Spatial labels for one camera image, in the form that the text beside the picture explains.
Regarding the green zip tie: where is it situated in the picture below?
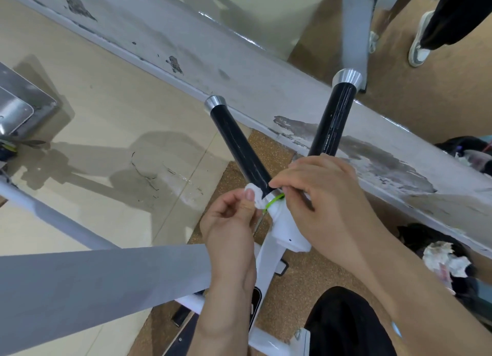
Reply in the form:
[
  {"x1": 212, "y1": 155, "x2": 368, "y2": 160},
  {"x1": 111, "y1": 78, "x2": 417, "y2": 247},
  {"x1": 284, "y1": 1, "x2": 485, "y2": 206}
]
[{"x1": 262, "y1": 193, "x2": 286, "y2": 214}]

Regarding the person's black trouser leg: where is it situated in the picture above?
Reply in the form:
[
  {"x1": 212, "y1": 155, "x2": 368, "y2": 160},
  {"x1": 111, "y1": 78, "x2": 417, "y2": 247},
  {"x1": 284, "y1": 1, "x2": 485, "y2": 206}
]
[{"x1": 303, "y1": 286, "x2": 397, "y2": 356}]

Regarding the black bag with pink item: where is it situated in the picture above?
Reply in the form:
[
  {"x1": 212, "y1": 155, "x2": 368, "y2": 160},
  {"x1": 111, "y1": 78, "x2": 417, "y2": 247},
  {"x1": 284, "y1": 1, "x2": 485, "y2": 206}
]
[{"x1": 434, "y1": 135, "x2": 492, "y2": 176}]

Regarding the white scuffed baseboard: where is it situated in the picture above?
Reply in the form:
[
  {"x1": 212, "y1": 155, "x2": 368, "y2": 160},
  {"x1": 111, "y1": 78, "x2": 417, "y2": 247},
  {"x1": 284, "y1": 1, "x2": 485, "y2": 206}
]
[{"x1": 0, "y1": 0, "x2": 492, "y2": 261}]

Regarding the black bag with crumpled paper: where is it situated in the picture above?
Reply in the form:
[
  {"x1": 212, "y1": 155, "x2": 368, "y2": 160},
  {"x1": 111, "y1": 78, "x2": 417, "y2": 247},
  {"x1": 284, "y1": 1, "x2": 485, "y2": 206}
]
[{"x1": 397, "y1": 223, "x2": 492, "y2": 310}]

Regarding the person's right forearm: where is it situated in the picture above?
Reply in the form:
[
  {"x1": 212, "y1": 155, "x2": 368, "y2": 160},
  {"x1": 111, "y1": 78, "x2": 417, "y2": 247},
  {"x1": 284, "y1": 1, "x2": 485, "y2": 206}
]
[{"x1": 344, "y1": 218, "x2": 492, "y2": 356}]

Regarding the black handlebar with silver cap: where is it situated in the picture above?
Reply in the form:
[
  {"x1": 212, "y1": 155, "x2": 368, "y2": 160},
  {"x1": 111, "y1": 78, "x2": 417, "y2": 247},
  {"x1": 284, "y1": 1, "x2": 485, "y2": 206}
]
[
  {"x1": 204, "y1": 95, "x2": 278, "y2": 199},
  {"x1": 307, "y1": 68, "x2": 364, "y2": 159}
]

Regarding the brown cork mat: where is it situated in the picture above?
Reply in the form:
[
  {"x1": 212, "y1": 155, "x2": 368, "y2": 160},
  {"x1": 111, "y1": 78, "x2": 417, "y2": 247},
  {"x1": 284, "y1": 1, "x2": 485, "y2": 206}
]
[{"x1": 138, "y1": 130, "x2": 408, "y2": 356}]

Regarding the white machine frame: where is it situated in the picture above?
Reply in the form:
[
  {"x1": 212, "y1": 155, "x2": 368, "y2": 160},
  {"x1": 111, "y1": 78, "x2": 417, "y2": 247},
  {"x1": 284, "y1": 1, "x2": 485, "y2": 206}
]
[{"x1": 172, "y1": 198, "x2": 313, "y2": 356}]

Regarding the grey metal post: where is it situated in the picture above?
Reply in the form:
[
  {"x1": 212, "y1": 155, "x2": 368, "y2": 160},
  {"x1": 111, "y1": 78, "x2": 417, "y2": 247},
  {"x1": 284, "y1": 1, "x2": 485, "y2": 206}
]
[{"x1": 341, "y1": 0, "x2": 376, "y2": 93}]

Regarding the person's right hand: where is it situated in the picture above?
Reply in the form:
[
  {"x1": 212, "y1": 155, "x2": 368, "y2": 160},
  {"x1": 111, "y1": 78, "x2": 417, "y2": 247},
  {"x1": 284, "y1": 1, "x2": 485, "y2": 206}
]
[{"x1": 269, "y1": 154, "x2": 382, "y2": 269}]

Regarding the wide grey metal beam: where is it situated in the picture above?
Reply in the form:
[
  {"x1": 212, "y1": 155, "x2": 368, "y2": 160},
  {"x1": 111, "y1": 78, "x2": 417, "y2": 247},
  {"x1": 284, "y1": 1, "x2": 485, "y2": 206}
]
[{"x1": 0, "y1": 243, "x2": 213, "y2": 356}]

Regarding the person's left hand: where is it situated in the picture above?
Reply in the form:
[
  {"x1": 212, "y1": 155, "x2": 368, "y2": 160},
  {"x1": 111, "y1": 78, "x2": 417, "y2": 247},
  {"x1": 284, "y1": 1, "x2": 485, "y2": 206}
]
[{"x1": 199, "y1": 188, "x2": 258, "y2": 292}]

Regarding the thin grey metal leg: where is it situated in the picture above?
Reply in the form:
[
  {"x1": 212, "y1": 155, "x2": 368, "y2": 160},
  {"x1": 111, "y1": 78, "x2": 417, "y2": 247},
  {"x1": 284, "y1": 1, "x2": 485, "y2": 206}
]
[{"x1": 0, "y1": 170, "x2": 120, "y2": 252}]

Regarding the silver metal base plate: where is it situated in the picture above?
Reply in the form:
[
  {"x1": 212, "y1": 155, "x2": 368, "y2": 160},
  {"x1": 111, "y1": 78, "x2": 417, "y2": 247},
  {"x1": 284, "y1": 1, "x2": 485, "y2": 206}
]
[{"x1": 0, "y1": 61, "x2": 59, "y2": 138}]

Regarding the wall mirror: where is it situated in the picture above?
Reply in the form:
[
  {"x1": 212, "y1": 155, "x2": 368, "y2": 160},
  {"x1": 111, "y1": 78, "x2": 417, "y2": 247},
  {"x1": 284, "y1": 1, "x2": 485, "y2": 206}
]
[{"x1": 148, "y1": 0, "x2": 492, "y2": 147}]

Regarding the person's left forearm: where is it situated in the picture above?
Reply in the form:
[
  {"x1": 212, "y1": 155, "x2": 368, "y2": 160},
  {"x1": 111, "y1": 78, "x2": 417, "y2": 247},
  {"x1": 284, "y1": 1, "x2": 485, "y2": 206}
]
[{"x1": 191, "y1": 279, "x2": 258, "y2": 356}]

